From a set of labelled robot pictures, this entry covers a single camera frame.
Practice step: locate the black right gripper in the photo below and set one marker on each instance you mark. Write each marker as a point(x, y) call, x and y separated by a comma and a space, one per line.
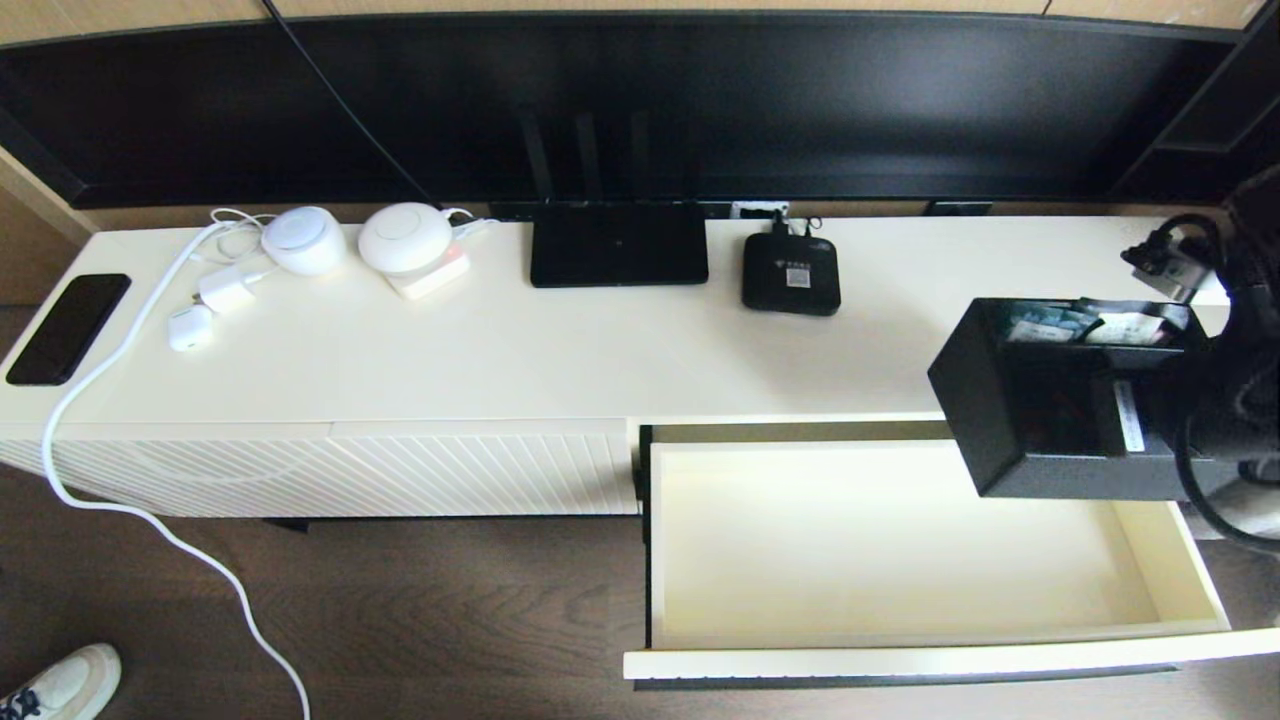
point(1245, 380)

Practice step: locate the black compartment organizer box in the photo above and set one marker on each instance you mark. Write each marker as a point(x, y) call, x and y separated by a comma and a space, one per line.
point(985, 410)

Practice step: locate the cream TV cabinet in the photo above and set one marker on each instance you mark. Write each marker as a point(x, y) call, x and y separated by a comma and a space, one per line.
point(500, 350)

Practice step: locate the white paper packet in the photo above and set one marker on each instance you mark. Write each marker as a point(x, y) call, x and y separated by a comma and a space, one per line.
point(1130, 328)

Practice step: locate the green snack packet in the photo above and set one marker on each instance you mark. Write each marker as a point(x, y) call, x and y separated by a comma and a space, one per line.
point(1040, 325)

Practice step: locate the black square set-top box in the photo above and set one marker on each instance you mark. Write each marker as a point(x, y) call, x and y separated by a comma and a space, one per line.
point(772, 292)

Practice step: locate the black flat television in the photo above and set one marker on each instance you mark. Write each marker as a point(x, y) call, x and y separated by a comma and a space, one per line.
point(850, 90)

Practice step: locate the black router with antennas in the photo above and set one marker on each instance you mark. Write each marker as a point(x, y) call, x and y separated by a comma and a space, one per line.
point(618, 248)

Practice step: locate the cream square socket block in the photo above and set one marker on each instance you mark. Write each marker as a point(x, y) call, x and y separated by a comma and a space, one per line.
point(439, 281)

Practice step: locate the white round puck device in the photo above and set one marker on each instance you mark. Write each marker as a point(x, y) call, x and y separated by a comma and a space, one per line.
point(402, 236)

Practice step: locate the small white dome speaker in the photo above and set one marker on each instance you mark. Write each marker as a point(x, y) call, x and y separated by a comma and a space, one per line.
point(302, 245)

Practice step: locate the white charger adapter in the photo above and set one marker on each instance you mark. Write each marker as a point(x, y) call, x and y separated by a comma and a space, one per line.
point(226, 290)

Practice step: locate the white earbuds case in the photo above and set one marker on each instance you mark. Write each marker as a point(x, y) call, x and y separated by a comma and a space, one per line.
point(189, 328)

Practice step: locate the black smartphone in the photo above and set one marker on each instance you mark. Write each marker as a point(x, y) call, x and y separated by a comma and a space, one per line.
point(67, 330)

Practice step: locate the white sneaker with dark laces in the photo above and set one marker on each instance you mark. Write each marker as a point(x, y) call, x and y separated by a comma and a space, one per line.
point(60, 685)

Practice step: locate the black wall shelf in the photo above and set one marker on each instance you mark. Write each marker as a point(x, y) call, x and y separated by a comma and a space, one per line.
point(1200, 150)

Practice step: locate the white wall socket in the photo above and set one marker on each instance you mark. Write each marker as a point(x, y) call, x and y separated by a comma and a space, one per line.
point(750, 210)

